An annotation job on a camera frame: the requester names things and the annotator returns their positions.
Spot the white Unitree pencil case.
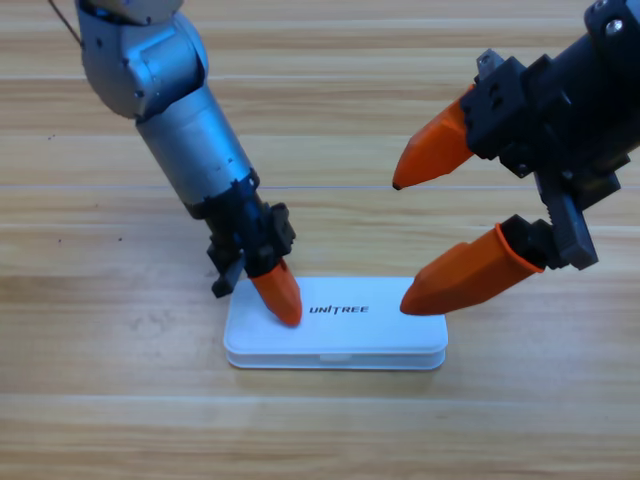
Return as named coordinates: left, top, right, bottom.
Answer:
left=222, top=276, right=449, bottom=371

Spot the thin brown cable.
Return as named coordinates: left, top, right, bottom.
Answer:
left=47, top=0, right=84, bottom=49

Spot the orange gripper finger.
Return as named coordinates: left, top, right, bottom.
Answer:
left=399, top=222, right=547, bottom=318

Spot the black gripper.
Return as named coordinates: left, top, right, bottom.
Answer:
left=192, top=172, right=304, bottom=329
left=391, top=0, right=640, bottom=272

